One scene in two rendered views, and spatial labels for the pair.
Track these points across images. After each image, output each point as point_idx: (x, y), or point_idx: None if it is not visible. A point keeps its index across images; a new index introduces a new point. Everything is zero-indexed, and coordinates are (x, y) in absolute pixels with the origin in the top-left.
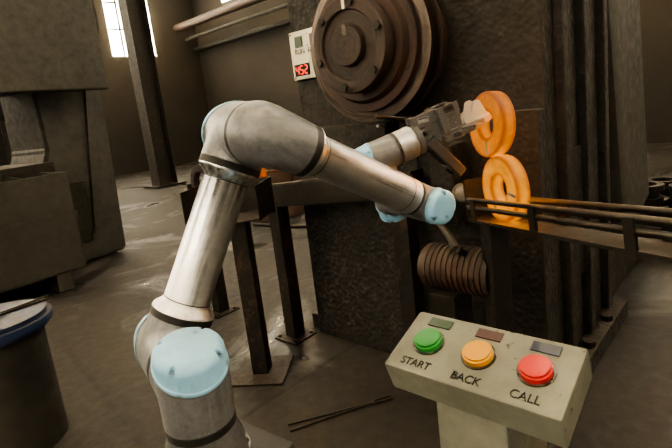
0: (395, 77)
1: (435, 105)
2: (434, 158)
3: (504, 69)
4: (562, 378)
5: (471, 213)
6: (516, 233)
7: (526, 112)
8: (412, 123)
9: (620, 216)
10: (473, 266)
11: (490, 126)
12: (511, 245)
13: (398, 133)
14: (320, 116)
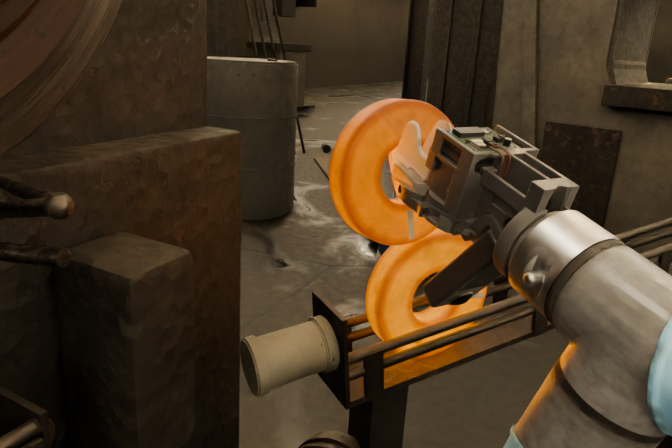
0: None
1: (451, 137)
2: (152, 311)
3: (144, 30)
4: None
5: (370, 382)
6: (206, 396)
7: (228, 138)
8: (573, 197)
9: (660, 252)
10: None
11: (168, 178)
12: (198, 427)
13: (612, 234)
14: None
